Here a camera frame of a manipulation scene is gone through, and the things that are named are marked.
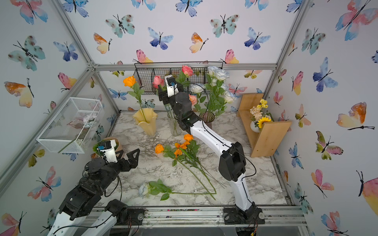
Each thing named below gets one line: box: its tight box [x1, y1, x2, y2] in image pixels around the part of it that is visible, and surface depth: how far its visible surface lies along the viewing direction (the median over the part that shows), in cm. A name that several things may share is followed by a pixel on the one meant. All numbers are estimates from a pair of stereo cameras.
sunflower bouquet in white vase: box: [249, 98, 275, 133], surface depth 88 cm
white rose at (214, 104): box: [204, 66, 230, 119], surface depth 82 cm
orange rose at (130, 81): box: [123, 75, 147, 123], surface depth 86 cm
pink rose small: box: [153, 75, 167, 92], surface depth 70 cm
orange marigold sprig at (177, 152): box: [174, 148, 183, 158], surface depth 95 cm
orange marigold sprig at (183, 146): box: [179, 140, 190, 150], surface depth 98 cm
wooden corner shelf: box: [236, 92, 292, 158], surface depth 91 cm
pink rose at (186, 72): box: [175, 64, 194, 89], surface depth 84 cm
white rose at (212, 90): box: [205, 65, 221, 118], surface depth 82 cm
